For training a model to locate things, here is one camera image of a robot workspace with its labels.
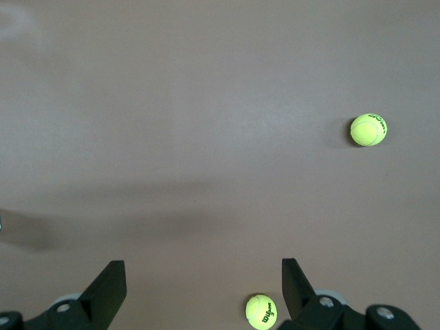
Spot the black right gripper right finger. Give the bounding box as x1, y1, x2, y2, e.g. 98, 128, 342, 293
276, 257, 424, 330

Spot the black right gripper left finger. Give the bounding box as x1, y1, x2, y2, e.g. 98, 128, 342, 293
0, 259, 127, 330

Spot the yellow-green tennis ball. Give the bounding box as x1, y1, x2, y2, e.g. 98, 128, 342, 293
245, 293, 278, 330
350, 113, 388, 147

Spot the brown table cloth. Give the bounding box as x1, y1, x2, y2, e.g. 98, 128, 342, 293
0, 0, 440, 330

